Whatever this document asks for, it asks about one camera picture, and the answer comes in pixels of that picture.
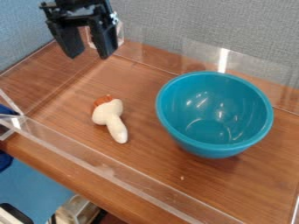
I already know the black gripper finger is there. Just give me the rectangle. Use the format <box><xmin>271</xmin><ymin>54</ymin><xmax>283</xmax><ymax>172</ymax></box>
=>
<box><xmin>88</xmin><ymin>17</ymin><xmax>118</xmax><ymax>60</ymax></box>
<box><xmin>46</xmin><ymin>19</ymin><xmax>86</xmax><ymax>59</ymax></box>

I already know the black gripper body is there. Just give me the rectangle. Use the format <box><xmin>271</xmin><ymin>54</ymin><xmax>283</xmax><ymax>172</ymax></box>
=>
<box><xmin>40</xmin><ymin>0</ymin><xmax>119</xmax><ymax>27</ymax></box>

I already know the white brown-capped toy mushroom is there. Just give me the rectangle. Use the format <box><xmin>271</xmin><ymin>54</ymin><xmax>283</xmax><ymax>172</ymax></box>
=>
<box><xmin>91</xmin><ymin>94</ymin><xmax>128</xmax><ymax>144</ymax></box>

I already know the blue plastic bowl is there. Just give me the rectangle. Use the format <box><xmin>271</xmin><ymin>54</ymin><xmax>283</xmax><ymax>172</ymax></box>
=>
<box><xmin>155</xmin><ymin>71</ymin><xmax>274</xmax><ymax>158</ymax></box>

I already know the blue cloth at left edge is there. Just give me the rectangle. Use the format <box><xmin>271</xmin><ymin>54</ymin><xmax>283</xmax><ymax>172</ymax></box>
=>
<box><xmin>0</xmin><ymin>104</ymin><xmax>19</xmax><ymax>173</ymax></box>

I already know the clear acrylic back panel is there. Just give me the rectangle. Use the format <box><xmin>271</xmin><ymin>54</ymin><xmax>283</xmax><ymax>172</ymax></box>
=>
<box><xmin>116</xmin><ymin>24</ymin><xmax>299</xmax><ymax>115</ymax></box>

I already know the clear acrylic front barrier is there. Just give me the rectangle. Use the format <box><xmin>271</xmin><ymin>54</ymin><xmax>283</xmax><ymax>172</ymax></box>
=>
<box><xmin>0</xmin><ymin>89</ymin><xmax>243</xmax><ymax>224</ymax></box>

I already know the black white device below table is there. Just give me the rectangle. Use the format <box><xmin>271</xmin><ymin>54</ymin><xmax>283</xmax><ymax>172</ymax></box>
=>
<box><xmin>0</xmin><ymin>203</ymin><xmax>34</xmax><ymax>224</ymax></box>

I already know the clear acrylic corner bracket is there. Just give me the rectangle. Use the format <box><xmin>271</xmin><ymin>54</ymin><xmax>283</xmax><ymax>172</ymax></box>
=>
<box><xmin>86</xmin><ymin>21</ymin><xmax>124</xmax><ymax>50</ymax></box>

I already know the metal table frame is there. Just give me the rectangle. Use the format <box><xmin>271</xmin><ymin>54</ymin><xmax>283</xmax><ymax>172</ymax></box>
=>
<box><xmin>46</xmin><ymin>194</ymin><xmax>108</xmax><ymax>224</ymax></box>

